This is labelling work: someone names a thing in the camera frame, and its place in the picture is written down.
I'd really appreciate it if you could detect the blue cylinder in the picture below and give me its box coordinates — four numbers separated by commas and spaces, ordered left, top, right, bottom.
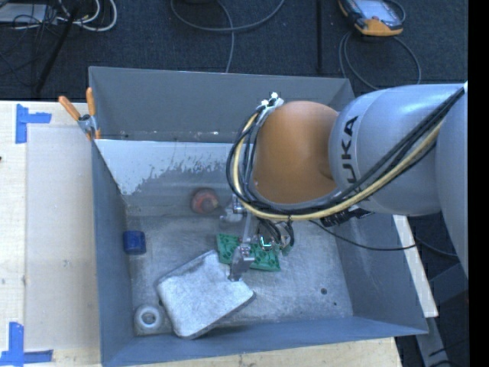
122, 229, 147, 255

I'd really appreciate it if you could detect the grey metal bin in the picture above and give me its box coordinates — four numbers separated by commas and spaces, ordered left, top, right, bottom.
88, 66, 429, 367

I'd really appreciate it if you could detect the white ring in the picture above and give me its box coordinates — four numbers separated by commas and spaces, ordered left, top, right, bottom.
134, 304, 165, 335

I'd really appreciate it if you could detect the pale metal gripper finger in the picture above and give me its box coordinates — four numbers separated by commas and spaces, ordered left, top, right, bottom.
219, 196, 248, 223
228, 243, 256, 282

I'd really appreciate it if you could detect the green patterned flat card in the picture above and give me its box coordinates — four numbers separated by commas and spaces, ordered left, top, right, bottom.
215, 232, 282, 272

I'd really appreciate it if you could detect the red-orange round toy fruit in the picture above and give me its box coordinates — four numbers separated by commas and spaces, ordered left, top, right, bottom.
190, 187, 220, 215

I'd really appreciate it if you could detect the white flat sponge pad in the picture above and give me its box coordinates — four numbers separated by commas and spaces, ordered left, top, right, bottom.
155, 249, 257, 340

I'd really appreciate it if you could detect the pale wood flat board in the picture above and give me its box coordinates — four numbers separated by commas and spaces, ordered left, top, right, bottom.
23, 123, 102, 352

